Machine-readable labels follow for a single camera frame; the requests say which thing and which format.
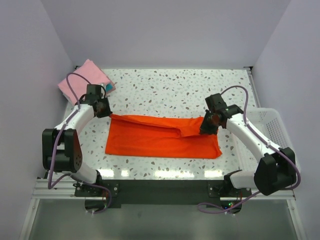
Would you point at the teal folded t shirt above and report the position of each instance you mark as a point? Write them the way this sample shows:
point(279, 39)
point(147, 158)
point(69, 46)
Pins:
point(109, 88)

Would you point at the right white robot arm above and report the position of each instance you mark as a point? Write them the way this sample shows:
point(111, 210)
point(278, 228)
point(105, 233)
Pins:
point(276, 166)

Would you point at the aluminium frame rail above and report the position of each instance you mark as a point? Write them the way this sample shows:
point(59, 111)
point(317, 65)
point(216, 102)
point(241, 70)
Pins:
point(147, 189)

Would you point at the orange t shirt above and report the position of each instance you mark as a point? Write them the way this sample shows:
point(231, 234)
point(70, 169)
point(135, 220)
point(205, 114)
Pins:
point(160, 137)

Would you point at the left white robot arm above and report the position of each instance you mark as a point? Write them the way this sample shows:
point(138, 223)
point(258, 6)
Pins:
point(61, 149)

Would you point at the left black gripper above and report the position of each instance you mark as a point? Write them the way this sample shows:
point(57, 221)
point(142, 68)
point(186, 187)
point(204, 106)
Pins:
point(107, 112)

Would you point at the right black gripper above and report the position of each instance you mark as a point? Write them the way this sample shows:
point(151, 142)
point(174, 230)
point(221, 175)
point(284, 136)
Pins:
point(205, 129)

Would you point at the white plastic basket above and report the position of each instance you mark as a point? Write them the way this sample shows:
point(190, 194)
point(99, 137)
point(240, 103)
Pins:
point(268, 121)

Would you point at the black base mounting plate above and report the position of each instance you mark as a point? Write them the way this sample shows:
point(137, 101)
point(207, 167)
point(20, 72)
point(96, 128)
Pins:
point(107, 201)

